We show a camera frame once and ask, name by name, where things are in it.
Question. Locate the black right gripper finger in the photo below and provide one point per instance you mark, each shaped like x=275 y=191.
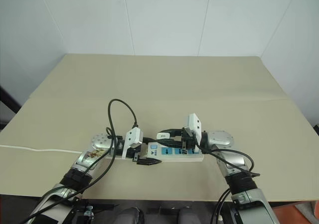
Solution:
x=174 y=131
x=172 y=142

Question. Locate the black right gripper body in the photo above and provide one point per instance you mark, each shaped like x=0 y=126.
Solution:
x=188 y=140

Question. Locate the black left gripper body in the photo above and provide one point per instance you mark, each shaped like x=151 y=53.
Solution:
x=136 y=151

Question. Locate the white charger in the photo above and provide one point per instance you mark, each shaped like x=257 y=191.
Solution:
x=162 y=135

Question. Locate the white power strip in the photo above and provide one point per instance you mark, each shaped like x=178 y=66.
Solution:
x=174 y=156

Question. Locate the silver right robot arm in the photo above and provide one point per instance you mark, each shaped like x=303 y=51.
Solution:
x=221 y=138

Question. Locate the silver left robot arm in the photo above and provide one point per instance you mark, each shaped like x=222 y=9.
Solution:
x=99 y=140

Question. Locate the orange object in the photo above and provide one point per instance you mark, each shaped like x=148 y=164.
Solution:
x=299 y=211

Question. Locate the dark panel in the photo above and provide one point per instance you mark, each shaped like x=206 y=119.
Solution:
x=7 y=109

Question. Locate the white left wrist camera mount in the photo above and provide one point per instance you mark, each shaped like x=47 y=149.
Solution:
x=132 y=137

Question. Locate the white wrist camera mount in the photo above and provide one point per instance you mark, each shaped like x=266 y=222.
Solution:
x=132 y=137
x=194 y=124

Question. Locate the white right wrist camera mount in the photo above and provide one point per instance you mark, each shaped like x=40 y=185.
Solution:
x=194 y=124

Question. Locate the black metal bracket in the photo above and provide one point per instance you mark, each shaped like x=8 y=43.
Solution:
x=87 y=210

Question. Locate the dark object at wall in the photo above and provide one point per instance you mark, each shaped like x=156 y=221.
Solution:
x=316 y=129

